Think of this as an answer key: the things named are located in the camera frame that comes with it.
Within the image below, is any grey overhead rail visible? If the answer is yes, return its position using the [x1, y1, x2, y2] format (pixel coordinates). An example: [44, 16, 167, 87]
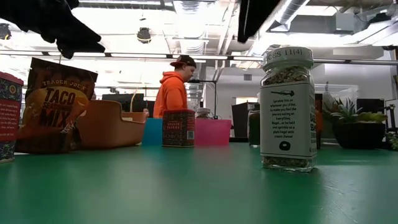
[0, 50, 398, 66]

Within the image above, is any red smoked paprika tin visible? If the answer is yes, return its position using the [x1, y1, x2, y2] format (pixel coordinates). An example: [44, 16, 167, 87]
[162, 108, 196, 148]
[0, 71, 24, 164]

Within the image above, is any taco seasoning mix packet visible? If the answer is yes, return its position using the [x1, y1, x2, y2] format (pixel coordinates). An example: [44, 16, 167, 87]
[15, 57, 99, 154]

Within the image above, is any bagel seasoning jar white lid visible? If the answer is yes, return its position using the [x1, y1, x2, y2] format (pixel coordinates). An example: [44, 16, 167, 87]
[259, 46, 318, 173]
[195, 107, 212, 120]

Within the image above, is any green herb glass jar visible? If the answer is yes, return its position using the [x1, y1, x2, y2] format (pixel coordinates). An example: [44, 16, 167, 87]
[248, 104, 261, 148]

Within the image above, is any blue plastic bin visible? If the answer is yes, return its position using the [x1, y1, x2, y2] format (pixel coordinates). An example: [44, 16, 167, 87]
[142, 117, 164, 146]

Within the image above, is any green succulent plant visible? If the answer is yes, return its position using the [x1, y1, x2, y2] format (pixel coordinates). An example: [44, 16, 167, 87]
[323, 98, 388, 124]

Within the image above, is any black microphone stand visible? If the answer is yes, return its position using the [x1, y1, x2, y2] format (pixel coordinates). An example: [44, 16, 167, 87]
[187, 78, 219, 120]

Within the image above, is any orange plastic bin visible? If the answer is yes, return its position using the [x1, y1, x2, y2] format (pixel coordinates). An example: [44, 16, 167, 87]
[76, 99, 149, 149]

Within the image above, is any black equipment stand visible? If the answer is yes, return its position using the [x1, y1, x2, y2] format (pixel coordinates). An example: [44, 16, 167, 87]
[384, 104, 398, 132]

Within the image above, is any black background monitor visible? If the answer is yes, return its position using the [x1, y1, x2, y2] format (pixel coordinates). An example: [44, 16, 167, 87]
[231, 102, 261, 139]

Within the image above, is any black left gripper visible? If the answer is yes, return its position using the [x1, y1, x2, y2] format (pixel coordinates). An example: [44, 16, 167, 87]
[0, 0, 106, 60]

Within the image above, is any black ceiling dome camera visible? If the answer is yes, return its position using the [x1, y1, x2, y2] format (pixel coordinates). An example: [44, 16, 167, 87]
[136, 27, 152, 44]

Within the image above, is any pink plastic bin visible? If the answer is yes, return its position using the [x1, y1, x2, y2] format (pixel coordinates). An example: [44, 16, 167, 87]
[194, 119, 233, 146]

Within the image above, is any person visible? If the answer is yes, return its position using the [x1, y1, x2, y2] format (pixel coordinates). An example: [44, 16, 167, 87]
[152, 55, 197, 119]

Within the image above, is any black plant pot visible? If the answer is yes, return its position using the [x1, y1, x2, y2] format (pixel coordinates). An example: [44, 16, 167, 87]
[331, 122, 386, 149]

